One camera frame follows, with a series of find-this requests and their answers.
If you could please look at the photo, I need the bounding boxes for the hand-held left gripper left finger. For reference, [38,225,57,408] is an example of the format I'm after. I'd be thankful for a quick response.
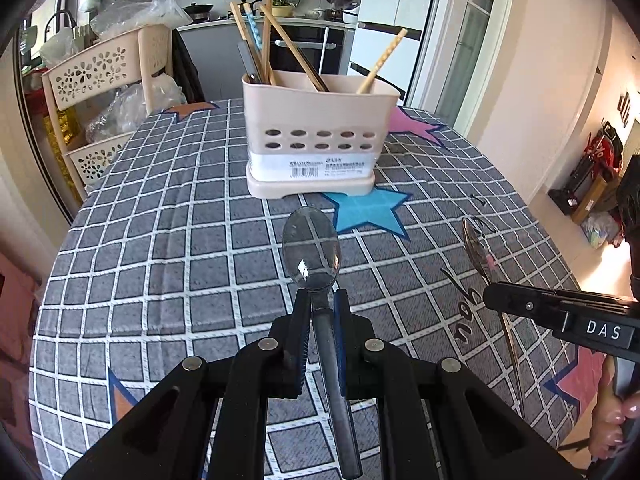
[62,287,313,480]

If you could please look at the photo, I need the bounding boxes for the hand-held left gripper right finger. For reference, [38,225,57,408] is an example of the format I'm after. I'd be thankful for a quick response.
[334,287,583,480]

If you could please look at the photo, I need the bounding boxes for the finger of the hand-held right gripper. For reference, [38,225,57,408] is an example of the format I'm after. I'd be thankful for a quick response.
[482,281,582,329]

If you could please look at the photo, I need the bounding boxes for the metal spoon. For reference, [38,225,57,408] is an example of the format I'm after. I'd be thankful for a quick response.
[461,216,527,417]
[281,207,364,480]

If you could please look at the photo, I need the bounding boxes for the beige plastic utensil holder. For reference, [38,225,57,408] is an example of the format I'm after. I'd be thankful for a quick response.
[241,70,405,200]

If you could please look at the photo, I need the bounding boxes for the grey metal utensil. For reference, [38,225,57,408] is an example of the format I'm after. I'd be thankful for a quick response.
[236,41,266,86]

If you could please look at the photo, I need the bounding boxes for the plain wooden chopstick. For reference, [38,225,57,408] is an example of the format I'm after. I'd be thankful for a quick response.
[261,0,275,86]
[258,4,330,93]

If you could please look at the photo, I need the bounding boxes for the blue floral wooden chopstick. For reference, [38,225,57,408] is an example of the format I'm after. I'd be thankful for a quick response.
[242,2,266,68]

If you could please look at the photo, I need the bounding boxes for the person's right hand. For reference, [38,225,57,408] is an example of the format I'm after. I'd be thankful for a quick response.
[588,357,629,462]

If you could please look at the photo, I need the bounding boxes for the pile of household clutter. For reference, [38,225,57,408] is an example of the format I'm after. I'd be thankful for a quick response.
[547,120,627,252]

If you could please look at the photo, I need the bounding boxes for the grey checked star tablecloth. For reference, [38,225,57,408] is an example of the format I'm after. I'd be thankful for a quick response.
[27,97,608,480]

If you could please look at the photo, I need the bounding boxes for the glass sliding door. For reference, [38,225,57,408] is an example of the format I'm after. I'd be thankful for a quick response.
[405,0,517,132]

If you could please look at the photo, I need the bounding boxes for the black built-in oven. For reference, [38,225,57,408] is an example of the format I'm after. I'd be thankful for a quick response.
[276,26,352,77]

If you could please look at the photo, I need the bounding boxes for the striped wooden chopstick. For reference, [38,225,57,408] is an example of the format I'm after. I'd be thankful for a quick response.
[356,28,409,95]

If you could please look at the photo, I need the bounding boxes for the crumpled plastic bag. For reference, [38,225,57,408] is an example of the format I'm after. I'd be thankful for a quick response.
[85,75,188,144]

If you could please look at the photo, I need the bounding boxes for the dark cloth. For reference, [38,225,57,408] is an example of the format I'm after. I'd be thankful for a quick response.
[172,30,207,107]

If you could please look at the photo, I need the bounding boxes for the beige perforated plastic rack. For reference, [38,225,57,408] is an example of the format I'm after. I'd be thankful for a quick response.
[41,24,175,202]

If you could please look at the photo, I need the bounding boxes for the clear plastic bags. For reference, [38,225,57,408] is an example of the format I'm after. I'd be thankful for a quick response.
[89,0,194,42]

